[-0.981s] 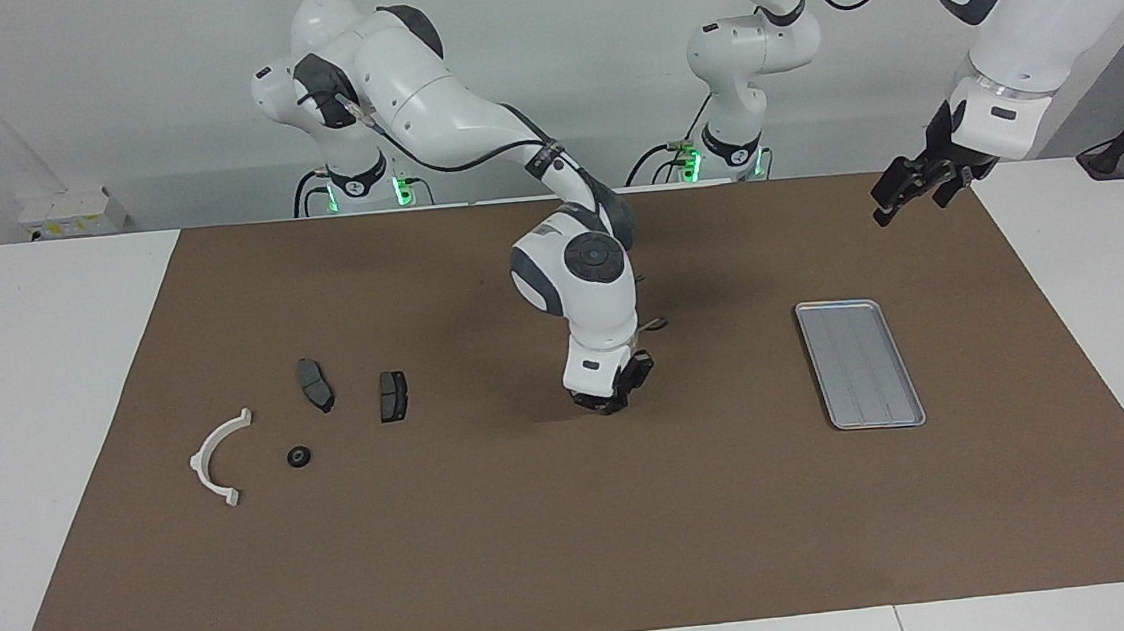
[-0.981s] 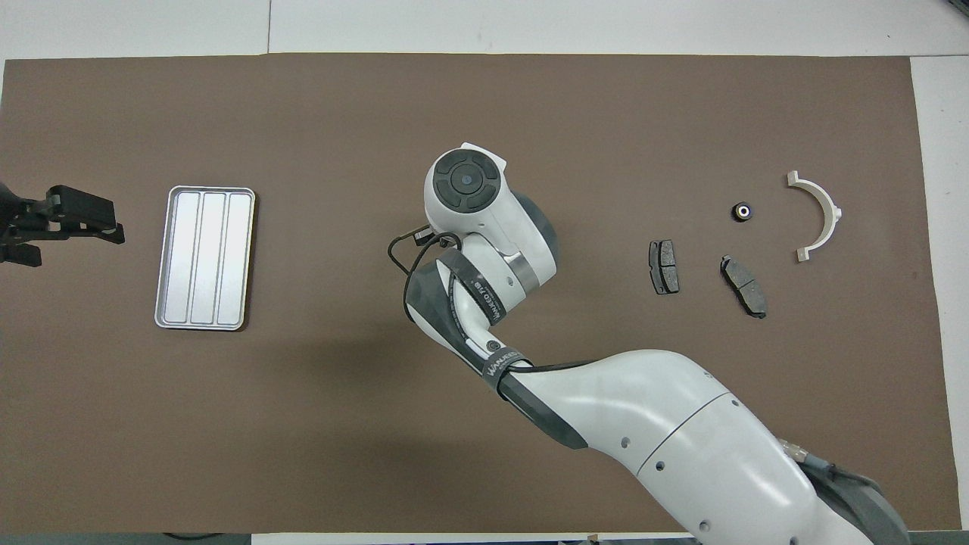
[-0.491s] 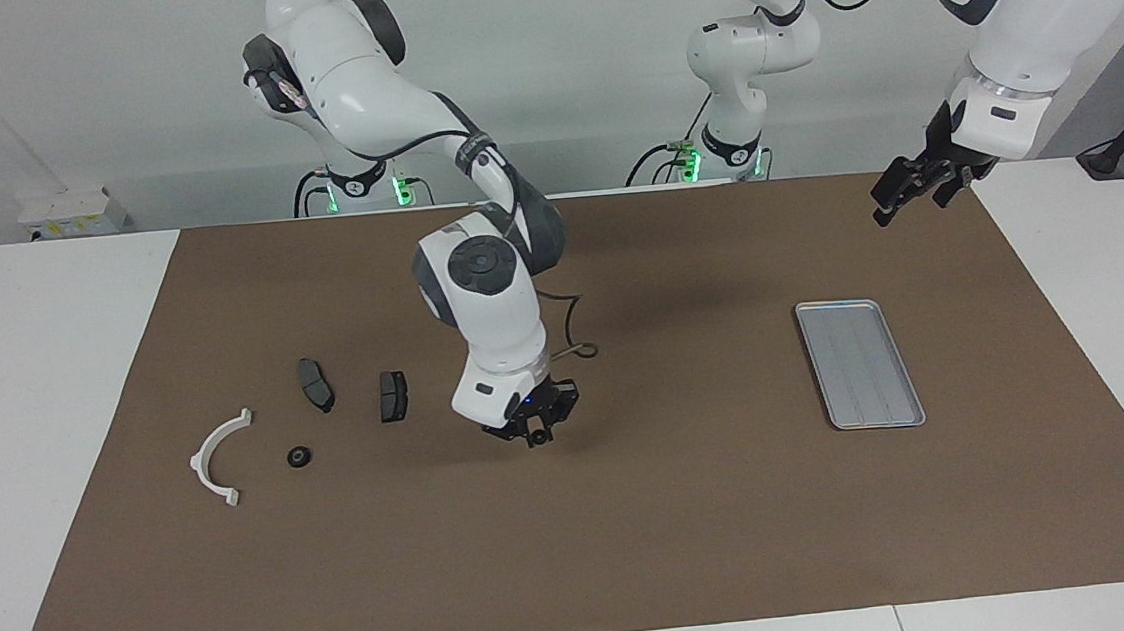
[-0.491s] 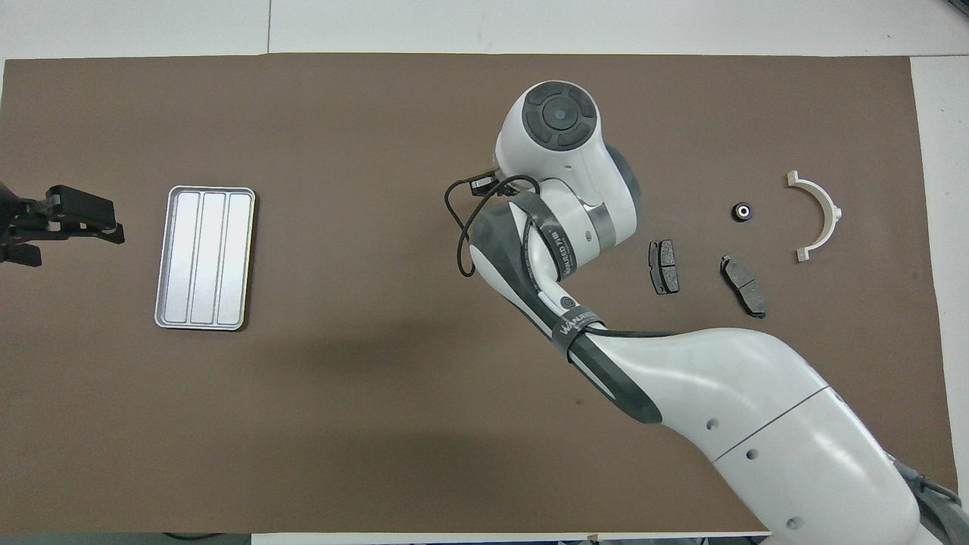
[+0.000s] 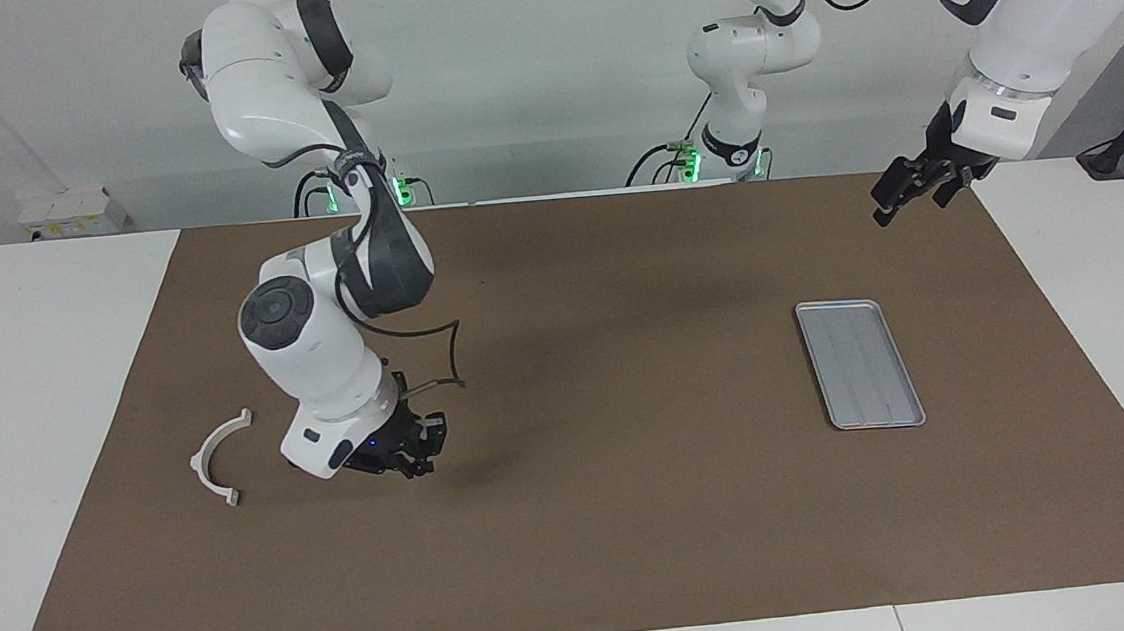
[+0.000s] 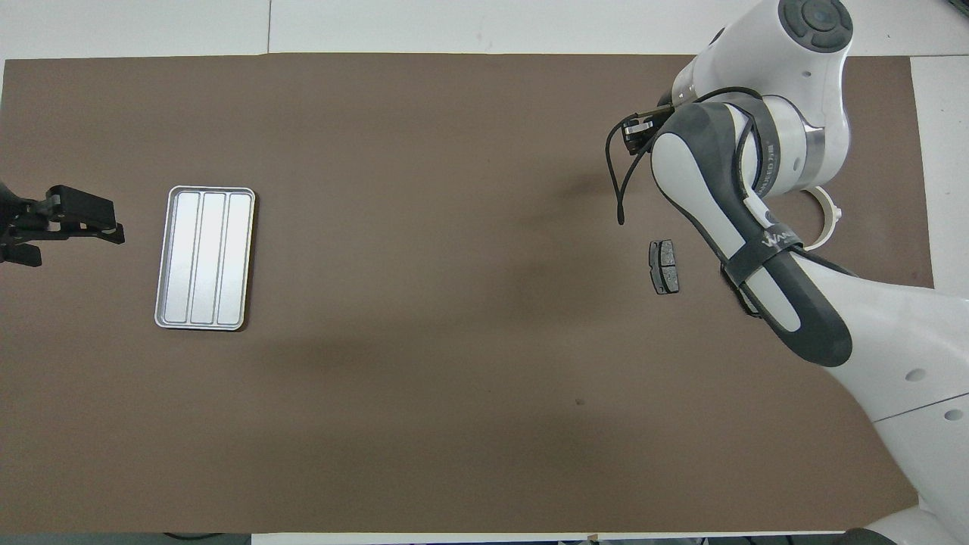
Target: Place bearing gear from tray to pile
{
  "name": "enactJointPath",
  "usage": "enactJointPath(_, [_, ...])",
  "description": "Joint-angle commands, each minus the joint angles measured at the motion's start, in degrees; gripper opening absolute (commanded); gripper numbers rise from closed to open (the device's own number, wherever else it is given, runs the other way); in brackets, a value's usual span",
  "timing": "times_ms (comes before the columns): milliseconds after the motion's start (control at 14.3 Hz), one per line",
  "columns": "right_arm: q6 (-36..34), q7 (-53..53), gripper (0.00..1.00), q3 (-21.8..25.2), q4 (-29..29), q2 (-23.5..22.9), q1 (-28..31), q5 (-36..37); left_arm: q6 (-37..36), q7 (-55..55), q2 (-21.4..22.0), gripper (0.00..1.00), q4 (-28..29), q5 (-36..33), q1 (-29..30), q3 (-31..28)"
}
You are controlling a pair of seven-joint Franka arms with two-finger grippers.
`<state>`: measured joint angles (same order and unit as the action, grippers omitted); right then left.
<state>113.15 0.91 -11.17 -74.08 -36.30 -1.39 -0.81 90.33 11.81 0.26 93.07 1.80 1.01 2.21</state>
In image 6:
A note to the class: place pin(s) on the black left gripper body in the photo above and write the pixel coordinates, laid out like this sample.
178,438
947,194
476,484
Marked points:
19,219

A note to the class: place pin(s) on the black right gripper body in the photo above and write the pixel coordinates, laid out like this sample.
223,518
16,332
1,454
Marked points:
637,136

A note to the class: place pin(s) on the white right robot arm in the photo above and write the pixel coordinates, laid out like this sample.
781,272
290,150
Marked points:
908,341

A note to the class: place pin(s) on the silver metal tray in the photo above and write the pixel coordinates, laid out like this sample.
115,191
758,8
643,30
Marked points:
204,257

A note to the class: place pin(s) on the short rectangular brake pad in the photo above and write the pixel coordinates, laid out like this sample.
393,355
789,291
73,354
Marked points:
665,266

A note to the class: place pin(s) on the brown table mat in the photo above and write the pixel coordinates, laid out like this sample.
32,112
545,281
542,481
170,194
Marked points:
378,416

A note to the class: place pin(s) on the white semicircular bracket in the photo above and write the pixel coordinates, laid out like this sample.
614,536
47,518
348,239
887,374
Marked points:
833,219

